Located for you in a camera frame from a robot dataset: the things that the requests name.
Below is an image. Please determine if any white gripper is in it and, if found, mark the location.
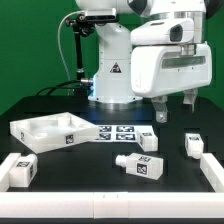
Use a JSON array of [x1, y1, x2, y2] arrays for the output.
[[131, 18, 212, 123]]

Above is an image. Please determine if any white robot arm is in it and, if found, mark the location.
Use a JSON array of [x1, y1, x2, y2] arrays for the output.
[[75, 0, 224, 123]]

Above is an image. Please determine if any AprilTag marker sheet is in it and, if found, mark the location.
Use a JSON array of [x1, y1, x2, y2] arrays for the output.
[[97, 125, 154, 142]]

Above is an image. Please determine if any white U-shaped obstacle fence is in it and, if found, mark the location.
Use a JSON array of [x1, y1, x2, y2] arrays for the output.
[[0, 153, 224, 219]]

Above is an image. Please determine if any black camera stand pole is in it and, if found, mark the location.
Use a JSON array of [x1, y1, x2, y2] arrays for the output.
[[65, 18, 96, 98]]

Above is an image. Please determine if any black cables bundle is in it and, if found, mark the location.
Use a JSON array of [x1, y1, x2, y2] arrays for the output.
[[35, 79, 92, 97]]

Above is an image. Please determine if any grey camera on stand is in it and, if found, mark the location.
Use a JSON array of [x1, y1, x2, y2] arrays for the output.
[[79, 8, 117, 23]]

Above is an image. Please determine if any grey cable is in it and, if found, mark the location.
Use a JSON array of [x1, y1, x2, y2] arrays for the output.
[[57, 10, 84, 96]]

